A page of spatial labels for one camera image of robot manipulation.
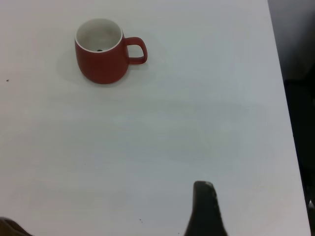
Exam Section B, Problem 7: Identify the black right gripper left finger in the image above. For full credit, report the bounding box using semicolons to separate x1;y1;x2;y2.
0;217;32;236

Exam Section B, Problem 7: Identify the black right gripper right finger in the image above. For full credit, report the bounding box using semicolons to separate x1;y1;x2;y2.
184;180;228;236

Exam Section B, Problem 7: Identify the red ceramic mug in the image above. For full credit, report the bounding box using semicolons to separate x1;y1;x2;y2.
74;18;149;85

